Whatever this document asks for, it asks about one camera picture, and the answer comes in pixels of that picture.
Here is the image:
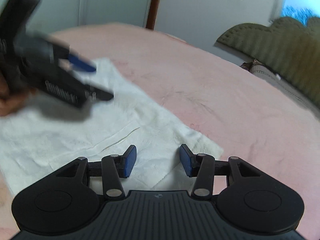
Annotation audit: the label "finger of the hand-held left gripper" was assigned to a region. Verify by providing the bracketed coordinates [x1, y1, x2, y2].
[59, 51, 97, 74]
[75, 74, 115, 103]

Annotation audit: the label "brown grey pillow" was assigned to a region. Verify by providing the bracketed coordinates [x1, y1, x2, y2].
[239, 59, 320, 117]

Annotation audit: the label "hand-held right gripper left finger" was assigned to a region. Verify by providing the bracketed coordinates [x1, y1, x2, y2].
[56, 144, 137, 201]

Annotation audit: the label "blue wall picture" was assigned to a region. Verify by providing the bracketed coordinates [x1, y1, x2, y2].
[281, 3, 320, 28]

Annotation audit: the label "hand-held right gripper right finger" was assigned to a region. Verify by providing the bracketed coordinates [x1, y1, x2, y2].
[180, 144, 262, 201]

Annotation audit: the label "pink bed blanket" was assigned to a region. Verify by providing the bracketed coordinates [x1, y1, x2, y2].
[0, 22, 320, 240]

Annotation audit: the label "olive green padded headboard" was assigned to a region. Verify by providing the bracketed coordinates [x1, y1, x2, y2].
[216, 17, 320, 107]

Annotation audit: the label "person's left hand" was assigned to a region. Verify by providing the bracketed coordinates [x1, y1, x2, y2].
[0, 74, 34, 117]

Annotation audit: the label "white pants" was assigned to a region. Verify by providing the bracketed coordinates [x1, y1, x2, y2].
[0, 57, 225, 202]

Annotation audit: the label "brown wooden door frame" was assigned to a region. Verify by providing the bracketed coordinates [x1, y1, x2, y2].
[146, 0, 165, 30]

